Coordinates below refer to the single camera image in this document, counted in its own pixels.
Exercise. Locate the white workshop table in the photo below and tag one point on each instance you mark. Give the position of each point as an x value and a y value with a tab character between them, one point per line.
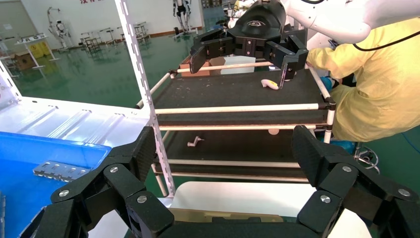
32	41

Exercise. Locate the open cardboard box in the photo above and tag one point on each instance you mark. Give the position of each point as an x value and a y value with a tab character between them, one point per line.
203	70

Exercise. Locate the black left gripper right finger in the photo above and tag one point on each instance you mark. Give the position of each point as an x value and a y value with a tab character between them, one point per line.
354	193

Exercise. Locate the white metal shelf rack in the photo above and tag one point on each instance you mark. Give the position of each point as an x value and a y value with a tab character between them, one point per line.
137	59

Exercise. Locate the yellow floor sign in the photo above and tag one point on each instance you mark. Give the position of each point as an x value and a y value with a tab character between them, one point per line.
39	50

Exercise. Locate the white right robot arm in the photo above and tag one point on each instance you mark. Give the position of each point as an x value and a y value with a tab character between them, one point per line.
341	16

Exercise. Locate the blue plastic bin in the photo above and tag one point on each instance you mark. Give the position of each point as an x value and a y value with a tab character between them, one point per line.
29	197

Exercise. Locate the person in yellow suit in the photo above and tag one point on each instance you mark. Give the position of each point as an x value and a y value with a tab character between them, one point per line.
377	88

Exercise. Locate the white humanoid robot on stand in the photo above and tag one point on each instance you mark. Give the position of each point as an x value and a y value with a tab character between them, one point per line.
60	29
182	13

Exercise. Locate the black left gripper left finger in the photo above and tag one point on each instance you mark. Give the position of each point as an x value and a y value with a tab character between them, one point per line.
98	193

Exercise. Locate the brown cardboard box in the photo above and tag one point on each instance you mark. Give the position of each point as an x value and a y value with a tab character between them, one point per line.
23	60

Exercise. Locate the small white plastic object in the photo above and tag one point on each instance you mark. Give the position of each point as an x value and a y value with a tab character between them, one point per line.
269	84

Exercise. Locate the grey metal shield part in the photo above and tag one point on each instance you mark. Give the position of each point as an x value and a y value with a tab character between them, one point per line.
60	170

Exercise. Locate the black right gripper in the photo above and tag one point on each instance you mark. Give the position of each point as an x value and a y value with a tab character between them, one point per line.
259	26

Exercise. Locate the small beige crank part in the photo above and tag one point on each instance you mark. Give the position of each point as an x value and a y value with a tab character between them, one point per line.
193	142

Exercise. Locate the chrome chair base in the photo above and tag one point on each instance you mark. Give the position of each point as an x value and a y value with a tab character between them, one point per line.
366	157

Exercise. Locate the pipe frame cart black mats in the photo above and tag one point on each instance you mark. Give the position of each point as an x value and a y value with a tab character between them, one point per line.
229	92

